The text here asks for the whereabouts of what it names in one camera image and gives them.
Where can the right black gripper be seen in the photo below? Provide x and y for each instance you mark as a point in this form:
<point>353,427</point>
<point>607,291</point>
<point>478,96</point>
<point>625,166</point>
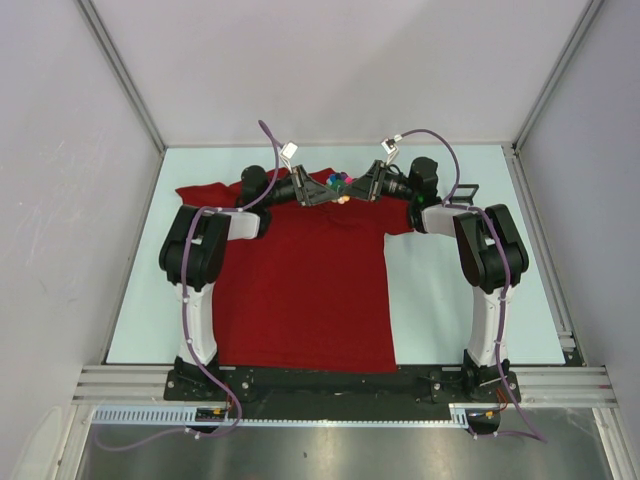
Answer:
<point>369,187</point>

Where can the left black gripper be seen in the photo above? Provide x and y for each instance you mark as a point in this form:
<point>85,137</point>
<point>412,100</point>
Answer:
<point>310,192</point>

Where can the red t-shirt garment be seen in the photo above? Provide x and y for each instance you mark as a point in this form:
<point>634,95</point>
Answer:
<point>312,293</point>

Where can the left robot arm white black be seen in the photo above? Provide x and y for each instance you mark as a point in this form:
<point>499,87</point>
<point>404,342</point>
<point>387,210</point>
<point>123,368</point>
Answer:
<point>193,252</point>

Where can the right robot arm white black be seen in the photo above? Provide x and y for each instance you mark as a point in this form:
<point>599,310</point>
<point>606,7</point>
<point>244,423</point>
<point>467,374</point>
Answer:
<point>491,252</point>

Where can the black open small box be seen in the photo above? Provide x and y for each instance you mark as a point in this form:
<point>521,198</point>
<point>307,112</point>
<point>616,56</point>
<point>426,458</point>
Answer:
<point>464,194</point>

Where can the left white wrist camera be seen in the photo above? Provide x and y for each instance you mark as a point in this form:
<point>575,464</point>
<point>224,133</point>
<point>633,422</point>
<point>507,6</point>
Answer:
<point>286,154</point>

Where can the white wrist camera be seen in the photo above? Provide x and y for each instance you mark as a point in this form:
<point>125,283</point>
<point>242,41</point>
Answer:
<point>390,146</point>
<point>286,154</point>

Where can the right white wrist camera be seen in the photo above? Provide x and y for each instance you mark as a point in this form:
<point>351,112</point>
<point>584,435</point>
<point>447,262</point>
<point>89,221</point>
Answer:
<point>390,146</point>

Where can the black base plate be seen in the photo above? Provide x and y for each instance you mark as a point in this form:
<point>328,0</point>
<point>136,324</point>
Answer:
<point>436,383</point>

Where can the slotted cable duct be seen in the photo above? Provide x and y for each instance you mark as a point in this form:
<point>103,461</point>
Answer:
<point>191,416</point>

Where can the aluminium front rail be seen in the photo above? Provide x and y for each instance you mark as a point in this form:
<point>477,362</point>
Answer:
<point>575,387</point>

